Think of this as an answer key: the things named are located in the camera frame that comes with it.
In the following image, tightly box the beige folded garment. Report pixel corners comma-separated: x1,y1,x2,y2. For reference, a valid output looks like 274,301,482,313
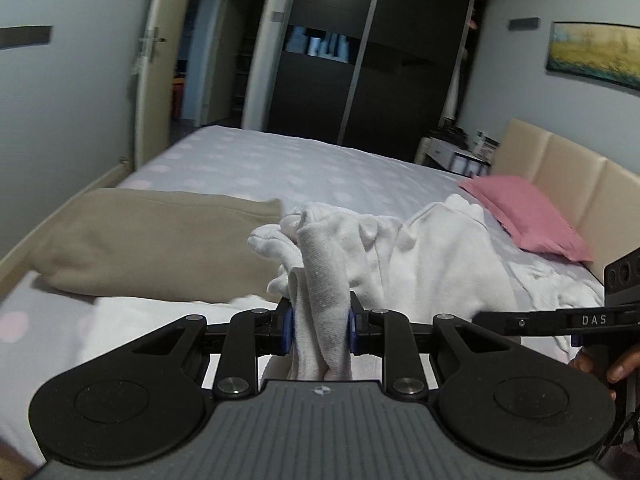
32,187,285,306

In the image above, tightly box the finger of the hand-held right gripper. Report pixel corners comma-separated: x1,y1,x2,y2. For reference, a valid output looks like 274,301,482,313
472,307,608,339

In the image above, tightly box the white knit garment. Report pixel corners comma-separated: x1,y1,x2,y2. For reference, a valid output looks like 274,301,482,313
247,194,521,382

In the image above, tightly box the framed landscape painting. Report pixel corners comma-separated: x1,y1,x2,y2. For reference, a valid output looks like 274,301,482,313
545,21,640,92

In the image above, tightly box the white nightstand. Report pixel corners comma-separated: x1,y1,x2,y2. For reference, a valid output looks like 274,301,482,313
414,125,501,178

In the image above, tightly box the cream door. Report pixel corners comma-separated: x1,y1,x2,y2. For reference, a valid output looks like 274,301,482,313
131,0,201,171

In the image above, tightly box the metal door handle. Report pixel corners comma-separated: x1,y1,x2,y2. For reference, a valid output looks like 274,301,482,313
134,27,166,63

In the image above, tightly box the pink pillow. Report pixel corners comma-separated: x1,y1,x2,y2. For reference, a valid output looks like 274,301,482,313
459,175,593,263

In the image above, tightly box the white crumpled garment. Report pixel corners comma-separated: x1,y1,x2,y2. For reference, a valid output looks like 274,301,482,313
502,255,608,356

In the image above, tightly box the dark grey wall plate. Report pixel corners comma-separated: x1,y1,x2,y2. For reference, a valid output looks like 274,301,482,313
0,25,53,51

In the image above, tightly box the hanging pale garment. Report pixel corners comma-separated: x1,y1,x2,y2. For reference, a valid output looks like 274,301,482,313
442,45,471,121

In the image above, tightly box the bed with pink dotted sheet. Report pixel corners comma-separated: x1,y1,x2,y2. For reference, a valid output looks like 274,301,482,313
0,125,608,461

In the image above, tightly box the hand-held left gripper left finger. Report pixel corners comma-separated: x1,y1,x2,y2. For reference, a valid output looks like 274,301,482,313
132,297,296,401

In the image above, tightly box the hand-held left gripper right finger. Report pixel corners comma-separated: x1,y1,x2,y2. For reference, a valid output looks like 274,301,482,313
347,291,511,401

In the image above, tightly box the dark sliding wardrobe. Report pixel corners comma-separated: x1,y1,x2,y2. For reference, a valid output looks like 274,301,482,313
265,0,488,163

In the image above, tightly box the person's right hand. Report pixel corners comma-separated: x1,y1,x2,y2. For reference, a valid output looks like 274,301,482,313
569,342,640,402

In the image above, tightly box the beige padded headboard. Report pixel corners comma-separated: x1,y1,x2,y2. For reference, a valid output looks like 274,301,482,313
492,118,640,286

